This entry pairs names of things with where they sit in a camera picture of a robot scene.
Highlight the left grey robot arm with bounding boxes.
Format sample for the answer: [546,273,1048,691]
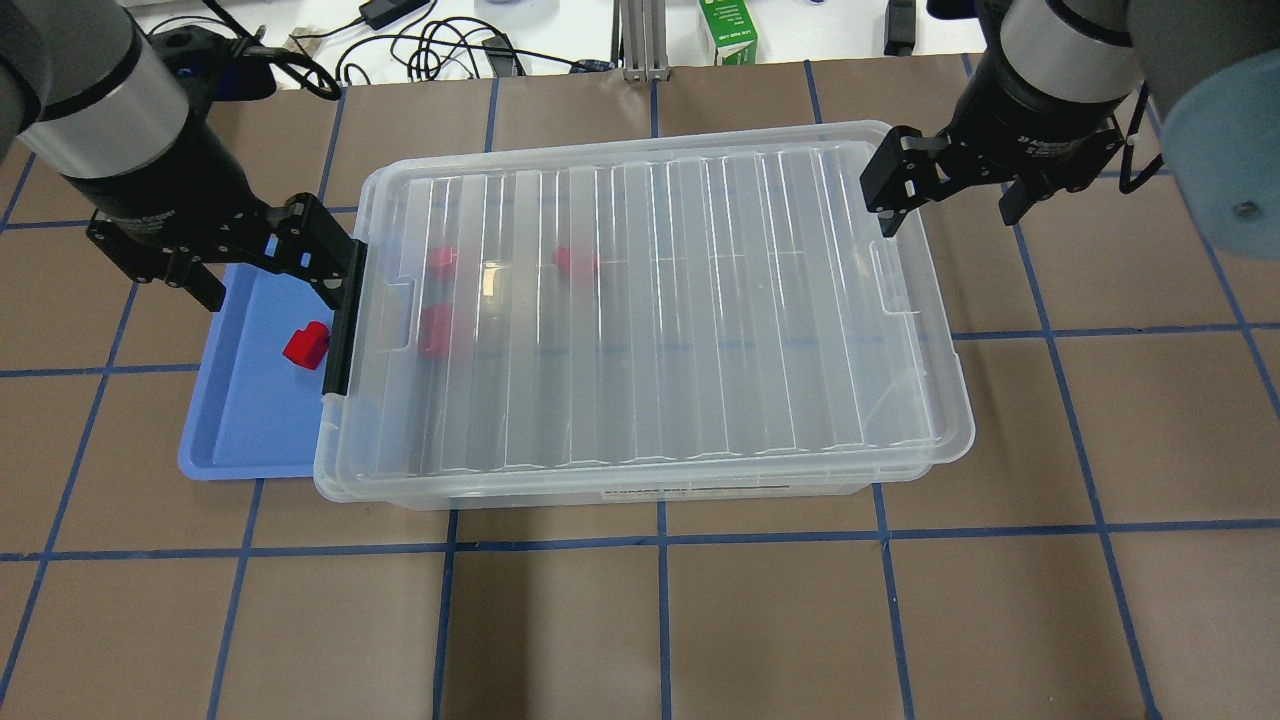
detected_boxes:
[3,1,367,313]

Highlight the black power adapter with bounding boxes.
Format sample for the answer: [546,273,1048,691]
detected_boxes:
[358,0,433,29]

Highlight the blue plastic tray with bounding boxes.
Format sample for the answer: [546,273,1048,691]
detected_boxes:
[178,265,333,480]

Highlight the red block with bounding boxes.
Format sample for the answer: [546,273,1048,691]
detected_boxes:
[426,245,460,283]
[282,322,332,372]
[417,304,454,360]
[550,246,600,283]

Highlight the black device on desk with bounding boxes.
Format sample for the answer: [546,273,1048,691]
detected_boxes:
[883,0,916,56]

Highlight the aluminium frame post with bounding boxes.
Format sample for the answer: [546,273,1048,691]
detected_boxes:
[611,0,669,82]

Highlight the clear plastic storage box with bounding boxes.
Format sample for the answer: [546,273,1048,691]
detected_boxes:
[314,447,943,511]

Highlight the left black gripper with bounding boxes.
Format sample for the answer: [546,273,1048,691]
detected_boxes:
[67,126,358,313]

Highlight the clear plastic box lid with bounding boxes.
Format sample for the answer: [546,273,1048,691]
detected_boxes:
[315,120,977,474]

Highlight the black box latch handle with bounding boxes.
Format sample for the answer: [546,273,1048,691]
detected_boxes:
[323,240,369,396]

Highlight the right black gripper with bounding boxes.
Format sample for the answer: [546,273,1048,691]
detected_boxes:
[860,50,1121,238]

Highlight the green white carton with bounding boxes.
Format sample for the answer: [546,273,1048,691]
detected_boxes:
[696,0,760,67]

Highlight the black cable bundle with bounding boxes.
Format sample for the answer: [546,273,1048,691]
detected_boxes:
[335,15,586,83]

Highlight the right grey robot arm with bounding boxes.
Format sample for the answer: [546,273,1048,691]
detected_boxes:
[860,1,1279,261]

